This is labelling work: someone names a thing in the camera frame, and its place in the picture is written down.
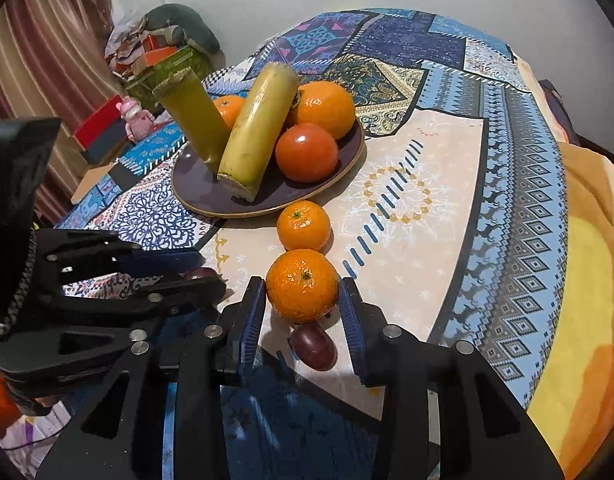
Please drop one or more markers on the red box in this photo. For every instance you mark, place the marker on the red box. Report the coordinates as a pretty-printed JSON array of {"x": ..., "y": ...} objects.
[{"x": 99, "y": 120}]

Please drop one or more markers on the dark purple round plate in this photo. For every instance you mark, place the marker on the dark purple round plate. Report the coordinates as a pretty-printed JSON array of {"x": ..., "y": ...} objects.
[{"x": 197, "y": 185}]

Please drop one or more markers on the pink rabbit toy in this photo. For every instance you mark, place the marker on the pink rabbit toy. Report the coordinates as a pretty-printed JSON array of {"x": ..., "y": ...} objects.
[{"x": 136, "y": 117}]

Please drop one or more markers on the yellow green sugarcane segment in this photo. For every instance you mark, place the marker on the yellow green sugarcane segment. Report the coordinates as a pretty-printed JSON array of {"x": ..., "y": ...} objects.
[
  {"x": 192, "y": 115},
  {"x": 259, "y": 130}
]

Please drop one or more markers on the brown cardboard sheet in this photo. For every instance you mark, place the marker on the brown cardboard sheet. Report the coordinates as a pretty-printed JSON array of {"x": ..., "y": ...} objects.
[{"x": 92, "y": 185}]

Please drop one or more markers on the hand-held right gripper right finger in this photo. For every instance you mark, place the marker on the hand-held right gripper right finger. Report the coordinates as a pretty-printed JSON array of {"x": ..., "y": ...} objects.
[{"x": 354, "y": 330}]

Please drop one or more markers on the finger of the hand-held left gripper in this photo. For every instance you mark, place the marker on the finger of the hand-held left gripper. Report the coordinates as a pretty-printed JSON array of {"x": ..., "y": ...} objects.
[
  {"x": 162, "y": 260},
  {"x": 187, "y": 295}
]

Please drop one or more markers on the small mandarin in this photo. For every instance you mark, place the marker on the small mandarin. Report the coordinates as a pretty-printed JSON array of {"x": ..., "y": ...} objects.
[
  {"x": 302, "y": 285},
  {"x": 304, "y": 225}
]

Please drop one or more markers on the orange red tomato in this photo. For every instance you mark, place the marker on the orange red tomato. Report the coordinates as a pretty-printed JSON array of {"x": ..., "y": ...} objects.
[{"x": 307, "y": 152}]

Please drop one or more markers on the pile of crumpled bags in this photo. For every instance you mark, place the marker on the pile of crumpled bags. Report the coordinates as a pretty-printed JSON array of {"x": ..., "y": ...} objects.
[{"x": 127, "y": 45}]

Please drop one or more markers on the orange flat box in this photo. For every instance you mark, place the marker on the orange flat box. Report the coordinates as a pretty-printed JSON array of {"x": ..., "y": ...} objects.
[{"x": 159, "y": 55}]

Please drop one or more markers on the large plain orange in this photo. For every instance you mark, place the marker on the large plain orange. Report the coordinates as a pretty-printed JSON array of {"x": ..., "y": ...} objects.
[{"x": 229, "y": 110}]

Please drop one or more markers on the blue patchwork printed cloth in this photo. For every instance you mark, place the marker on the blue patchwork printed cloth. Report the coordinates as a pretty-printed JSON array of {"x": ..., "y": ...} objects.
[{"x": 412, "y": 185}]

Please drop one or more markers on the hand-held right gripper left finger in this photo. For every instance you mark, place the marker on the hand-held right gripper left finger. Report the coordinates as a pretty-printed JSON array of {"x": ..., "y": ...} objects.
[{"x": 252, "y": 325}]

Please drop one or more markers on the dark red grape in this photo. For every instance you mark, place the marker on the dark red grape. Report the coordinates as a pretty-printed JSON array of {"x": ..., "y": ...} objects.
[{"x": 314, "y": 347}]

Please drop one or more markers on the grey green plush toy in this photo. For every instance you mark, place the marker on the grey green plush toy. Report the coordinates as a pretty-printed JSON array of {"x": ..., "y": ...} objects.
[{"x": 187, "y": 22}]

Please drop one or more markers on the green patterned box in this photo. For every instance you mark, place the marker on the green patterned box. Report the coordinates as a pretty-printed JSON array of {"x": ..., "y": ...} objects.
[{"x": 182, "y": 67}]

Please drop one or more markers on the brown striped curtain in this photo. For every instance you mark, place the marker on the brown striped curtain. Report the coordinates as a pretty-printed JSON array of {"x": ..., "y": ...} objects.
[{"x": 37, "y": 35}]

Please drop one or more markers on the large orange with sticker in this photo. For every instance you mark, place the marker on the large orange with sticker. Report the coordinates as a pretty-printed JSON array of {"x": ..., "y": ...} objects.
[{"x": 327, "y": 107}]

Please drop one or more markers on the orange yellow blanket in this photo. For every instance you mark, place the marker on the orange yellow blanket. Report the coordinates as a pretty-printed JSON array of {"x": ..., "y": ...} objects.
[{"x": 587, "y": 285}]

